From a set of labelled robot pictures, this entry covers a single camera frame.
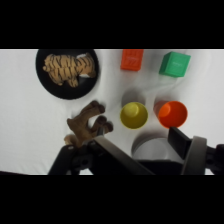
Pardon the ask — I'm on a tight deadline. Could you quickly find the orange cup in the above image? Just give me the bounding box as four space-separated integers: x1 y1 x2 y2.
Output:
153 100 189 129

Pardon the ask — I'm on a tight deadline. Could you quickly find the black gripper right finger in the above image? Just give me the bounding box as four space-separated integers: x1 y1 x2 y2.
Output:
167 126 224 176

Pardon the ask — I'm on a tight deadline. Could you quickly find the white round bowl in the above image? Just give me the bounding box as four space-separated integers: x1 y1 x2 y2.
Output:
131 132 184 164

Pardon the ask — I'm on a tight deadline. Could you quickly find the yellow cup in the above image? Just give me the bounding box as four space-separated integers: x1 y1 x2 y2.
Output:
119 101 149 130

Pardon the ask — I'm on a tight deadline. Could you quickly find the green block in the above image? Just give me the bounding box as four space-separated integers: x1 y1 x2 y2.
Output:
158 51 192 79

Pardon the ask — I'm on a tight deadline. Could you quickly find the red block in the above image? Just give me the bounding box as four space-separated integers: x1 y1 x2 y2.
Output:
120 49 145 72

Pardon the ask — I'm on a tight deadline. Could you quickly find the brown plush animal toy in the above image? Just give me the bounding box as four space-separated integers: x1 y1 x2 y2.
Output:
64 100 114 148

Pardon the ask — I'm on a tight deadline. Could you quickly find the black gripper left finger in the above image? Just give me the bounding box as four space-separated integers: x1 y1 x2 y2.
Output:
48 134 155 176

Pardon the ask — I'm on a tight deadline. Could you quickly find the striped tiger plush toy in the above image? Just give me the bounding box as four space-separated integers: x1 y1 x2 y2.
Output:
42 52 97 88

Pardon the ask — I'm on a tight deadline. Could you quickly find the black round plate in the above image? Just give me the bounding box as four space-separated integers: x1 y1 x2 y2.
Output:
35 49 100 101

